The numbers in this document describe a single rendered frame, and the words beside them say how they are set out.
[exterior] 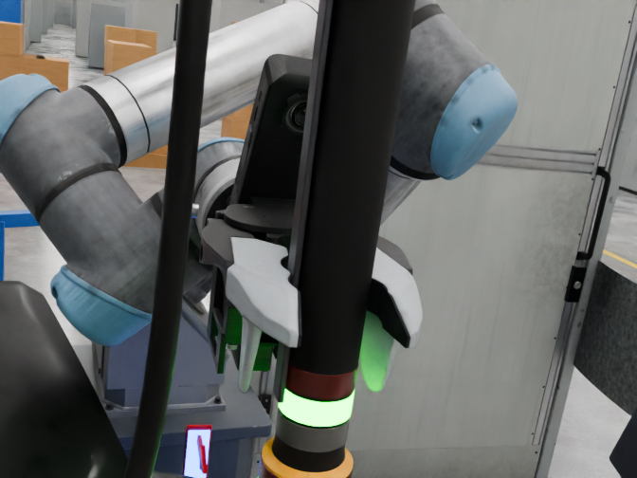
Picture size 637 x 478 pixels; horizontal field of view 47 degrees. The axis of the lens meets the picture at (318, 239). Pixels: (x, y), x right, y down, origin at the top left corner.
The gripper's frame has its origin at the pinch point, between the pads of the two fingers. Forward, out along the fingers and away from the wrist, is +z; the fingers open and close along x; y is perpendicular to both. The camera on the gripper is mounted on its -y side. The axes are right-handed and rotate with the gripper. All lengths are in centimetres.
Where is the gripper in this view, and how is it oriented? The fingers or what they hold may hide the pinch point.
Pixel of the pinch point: (348, 310)
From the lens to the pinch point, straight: 29.1
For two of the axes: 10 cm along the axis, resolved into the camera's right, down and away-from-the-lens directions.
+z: 2.5, 2.9, -9.2
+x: -9.6, -0.5, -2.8
